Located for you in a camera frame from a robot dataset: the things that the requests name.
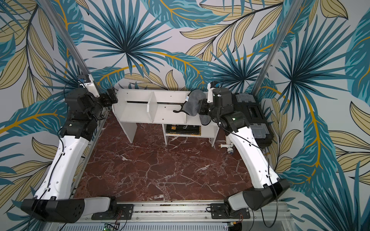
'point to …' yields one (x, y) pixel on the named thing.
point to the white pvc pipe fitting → (229, 146)
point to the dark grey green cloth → (190, 106)
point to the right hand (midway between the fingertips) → (200, 101)
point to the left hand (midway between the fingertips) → (105, 91)
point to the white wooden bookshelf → (156, 107)
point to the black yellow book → (183, 129)
